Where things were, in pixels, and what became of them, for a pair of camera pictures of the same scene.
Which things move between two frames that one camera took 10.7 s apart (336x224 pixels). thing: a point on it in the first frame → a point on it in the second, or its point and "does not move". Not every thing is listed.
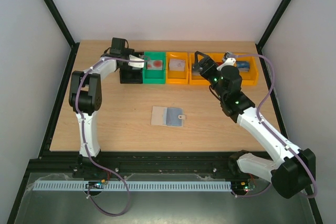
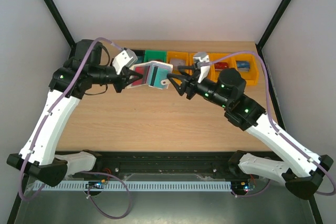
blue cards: x=171 y=117 → x=157 y=73
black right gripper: x=205 y=63 → x=189 y=88
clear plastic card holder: x=168 y=116 → x=154 y=73
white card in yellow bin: x=177 y=65 does not move
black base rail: x=222 y=163 does not move
